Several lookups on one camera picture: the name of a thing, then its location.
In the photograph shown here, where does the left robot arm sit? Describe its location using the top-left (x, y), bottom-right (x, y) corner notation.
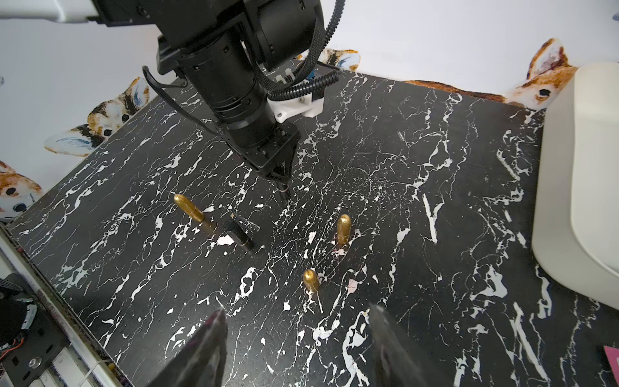
top-left (1, 1), bottom-right (345, 199)

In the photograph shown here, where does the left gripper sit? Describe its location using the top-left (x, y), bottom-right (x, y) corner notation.
top-left (231, 122), bottom-right (301, 201)

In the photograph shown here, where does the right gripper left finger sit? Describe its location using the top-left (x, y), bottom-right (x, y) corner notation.
top-left (148, 309), bottom-right (227, 387)

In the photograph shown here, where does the pink label card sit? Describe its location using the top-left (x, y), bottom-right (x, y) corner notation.
top-left (604, 346), bottom-right (619, 385)

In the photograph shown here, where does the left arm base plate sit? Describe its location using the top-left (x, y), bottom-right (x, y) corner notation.
top-left (1, 273), bottom-right (69, 386)

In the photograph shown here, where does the cream rectangular tray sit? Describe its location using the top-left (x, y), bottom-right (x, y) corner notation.
top-left (532, 62), bottom-right (618, 308)

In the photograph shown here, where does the black lipstick cap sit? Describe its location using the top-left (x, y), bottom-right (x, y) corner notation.
top-left (225, 219), bottom-right (254, 253)

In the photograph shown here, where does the gold lipstick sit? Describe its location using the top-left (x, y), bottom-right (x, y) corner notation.
top-left (337, 214), bottom-right (352, 246)
top-left (173, 193), bottom-right (215, 235)
top-left (302, 269), bottom-right (320, 293)

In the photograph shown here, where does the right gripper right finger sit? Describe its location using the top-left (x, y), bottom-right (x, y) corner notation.
top-left (369, 304), bottom-right (438, 386)

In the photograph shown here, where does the aluminium front rail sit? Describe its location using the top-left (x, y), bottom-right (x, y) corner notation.
top-left (1, 228), bottom-right (131, 386)

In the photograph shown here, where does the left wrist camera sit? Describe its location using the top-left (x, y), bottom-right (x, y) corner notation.
top-left (267, 90), bottom-right (324, 124)

